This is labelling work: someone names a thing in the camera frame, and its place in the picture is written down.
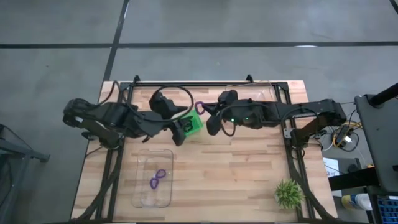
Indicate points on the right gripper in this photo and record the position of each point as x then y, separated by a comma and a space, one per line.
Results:
248, 113

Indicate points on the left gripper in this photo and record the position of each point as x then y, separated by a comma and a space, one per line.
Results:
155, 129

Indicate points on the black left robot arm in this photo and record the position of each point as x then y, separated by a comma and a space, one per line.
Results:
102, 115

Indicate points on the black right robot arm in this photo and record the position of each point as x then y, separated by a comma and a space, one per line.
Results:
311, 110

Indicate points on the green plastic basket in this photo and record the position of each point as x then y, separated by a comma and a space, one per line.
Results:
196, 124

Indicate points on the clear plastic bin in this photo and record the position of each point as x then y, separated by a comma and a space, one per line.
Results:
140, 199
264, 93

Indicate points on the green plant in white pot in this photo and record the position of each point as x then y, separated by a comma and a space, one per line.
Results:
289, 194

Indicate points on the white paper sheet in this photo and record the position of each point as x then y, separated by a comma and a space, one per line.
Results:
331, 166

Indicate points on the black power strip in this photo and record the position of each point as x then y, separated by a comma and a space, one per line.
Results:
344, 135

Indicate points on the black metal stand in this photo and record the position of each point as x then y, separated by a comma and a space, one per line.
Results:
18, 152

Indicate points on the white and yellow bottle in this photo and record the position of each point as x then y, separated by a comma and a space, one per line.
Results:
357, 202

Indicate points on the laptop with blue keyboard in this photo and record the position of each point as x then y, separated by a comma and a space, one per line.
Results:
388, 211

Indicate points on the black aluminium table frame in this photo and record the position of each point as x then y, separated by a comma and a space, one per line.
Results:
211, 83

